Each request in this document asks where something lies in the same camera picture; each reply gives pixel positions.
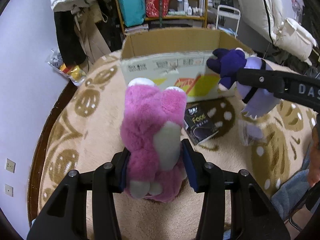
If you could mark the stack of books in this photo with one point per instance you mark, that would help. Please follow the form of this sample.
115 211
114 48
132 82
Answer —
136 29

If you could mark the black face tissue pack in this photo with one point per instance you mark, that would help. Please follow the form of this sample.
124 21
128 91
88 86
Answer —
207 120

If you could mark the wall socket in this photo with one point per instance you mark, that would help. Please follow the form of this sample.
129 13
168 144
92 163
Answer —
10 165
9 190

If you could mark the white rolling cart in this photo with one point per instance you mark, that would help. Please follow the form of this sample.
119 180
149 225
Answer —
225 18

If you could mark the wall socket lower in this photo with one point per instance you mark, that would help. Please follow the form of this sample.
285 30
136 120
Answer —
9 190

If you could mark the wooden shelf unit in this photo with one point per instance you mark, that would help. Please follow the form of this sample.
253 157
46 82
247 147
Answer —
191 10

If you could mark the beige floral carpet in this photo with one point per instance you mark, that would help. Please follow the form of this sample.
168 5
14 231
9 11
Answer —
87 134

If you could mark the red patterned bag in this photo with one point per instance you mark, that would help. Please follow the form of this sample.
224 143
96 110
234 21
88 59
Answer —
152 8

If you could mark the teal bag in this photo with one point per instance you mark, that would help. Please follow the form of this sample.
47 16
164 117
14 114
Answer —
133 12

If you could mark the cardboard box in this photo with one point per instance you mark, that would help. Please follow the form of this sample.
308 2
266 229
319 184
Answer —
177 57

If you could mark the pink bunny plush toy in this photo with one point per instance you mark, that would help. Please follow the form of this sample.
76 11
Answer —
151 132

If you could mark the green pole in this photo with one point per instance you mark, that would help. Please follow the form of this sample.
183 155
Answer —
160 14

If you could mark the cream recliner chair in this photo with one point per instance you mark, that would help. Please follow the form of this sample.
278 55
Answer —
276 21

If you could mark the beige hanging trousers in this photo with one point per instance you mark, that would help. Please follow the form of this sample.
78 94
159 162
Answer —
91 40

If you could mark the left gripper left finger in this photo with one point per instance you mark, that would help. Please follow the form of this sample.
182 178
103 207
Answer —
64 214

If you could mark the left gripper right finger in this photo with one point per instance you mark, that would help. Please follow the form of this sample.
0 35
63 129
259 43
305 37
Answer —
252 213

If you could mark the wall socket upper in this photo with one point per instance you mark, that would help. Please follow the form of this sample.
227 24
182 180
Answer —
10 165

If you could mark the plastic bag of toys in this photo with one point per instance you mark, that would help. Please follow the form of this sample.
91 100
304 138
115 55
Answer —
73 73

